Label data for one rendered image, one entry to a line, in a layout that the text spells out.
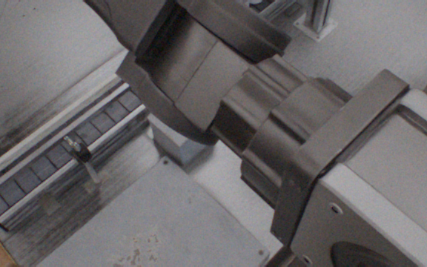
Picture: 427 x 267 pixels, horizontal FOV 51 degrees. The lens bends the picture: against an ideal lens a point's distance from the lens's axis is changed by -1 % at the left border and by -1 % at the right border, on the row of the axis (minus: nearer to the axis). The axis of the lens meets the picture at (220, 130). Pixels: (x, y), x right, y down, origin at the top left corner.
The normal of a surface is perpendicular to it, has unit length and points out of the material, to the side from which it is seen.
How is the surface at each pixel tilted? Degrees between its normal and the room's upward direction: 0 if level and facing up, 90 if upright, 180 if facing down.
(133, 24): 38
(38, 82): 0
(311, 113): 5
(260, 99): 19
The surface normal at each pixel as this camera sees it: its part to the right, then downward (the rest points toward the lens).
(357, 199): -0.02, -0.51
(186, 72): -0.33, 0.05
